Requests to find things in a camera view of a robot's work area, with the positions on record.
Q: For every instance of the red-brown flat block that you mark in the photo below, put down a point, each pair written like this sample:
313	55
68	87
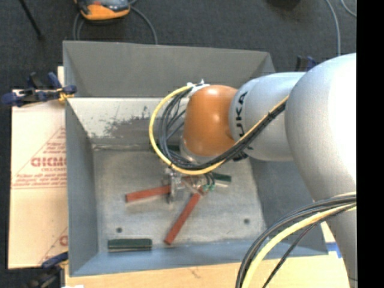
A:
144	194
181	217

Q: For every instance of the dark green flat block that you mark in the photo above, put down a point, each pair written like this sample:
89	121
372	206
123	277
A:
223	177
129	244

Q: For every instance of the grey metal bin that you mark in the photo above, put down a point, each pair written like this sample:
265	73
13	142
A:
129	172

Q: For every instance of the brown cardboard board, red print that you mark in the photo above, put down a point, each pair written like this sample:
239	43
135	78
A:
36	208

